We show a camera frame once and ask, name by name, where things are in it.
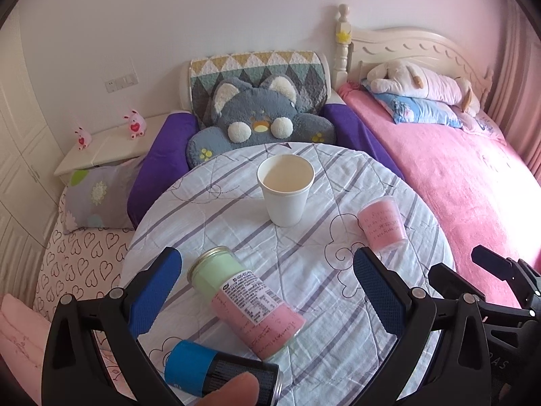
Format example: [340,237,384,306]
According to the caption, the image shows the white nightstand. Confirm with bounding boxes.
[53,112,174,178]

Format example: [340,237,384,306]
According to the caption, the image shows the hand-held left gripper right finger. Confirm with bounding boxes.
[352,245,493,406]

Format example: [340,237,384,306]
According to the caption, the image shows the person's left hand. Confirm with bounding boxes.
[198,371,260,406]

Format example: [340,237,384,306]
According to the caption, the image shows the blue cartoon pillow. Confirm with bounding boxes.
[361,78,464,130]

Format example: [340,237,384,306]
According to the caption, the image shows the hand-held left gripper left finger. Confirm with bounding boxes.
[41,246,187,406]

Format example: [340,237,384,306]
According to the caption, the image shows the white wardrobe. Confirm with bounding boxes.
[0,8,64,301]

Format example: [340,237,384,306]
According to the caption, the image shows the pink printed pillow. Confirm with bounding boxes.
[458,108,508,145]

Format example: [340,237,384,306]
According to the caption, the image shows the triangle patterned quilted chair cover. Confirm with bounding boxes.
[189,51,330,119]

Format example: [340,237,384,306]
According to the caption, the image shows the grey cat cushion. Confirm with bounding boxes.
[186,74,335,170]

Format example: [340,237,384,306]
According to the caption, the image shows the cream wooden bed headboard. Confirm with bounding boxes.
[332,4,495,106]

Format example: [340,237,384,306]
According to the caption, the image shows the pink curtain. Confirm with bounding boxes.
[486,0,541,170]

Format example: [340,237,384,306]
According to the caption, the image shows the blue and black can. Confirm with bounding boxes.
[164,340,283,402]

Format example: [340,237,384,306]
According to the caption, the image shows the pink bed blanket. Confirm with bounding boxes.
[338,82,541,310]

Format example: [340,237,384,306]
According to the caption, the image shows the grey floral pillow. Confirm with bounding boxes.
[63,156,146,234]

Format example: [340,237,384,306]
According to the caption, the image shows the green and pink cup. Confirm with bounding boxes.
[187,246,307,362]

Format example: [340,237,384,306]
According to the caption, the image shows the heart print bed sheet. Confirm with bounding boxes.
[33,186,136,310]

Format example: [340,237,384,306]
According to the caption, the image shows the white paper cup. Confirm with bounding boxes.
[257,155,315,228]

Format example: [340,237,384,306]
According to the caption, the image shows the white wall switch panel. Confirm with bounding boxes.
[105,74,139,93]

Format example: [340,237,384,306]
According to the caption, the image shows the pink plastic cup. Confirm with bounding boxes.
[357,197,408,251]

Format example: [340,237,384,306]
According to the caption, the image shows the striped white tablecloth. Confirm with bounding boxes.
[119,141,455,406]

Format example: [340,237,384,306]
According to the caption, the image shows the pink folded cloth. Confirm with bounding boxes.
[0,293,55,406]

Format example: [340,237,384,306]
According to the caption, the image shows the white and pink plush dog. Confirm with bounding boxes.
[366,60,483,113]

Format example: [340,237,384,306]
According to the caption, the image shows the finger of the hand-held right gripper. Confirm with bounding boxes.
[428,263,529,318]
[470,244,541,305]

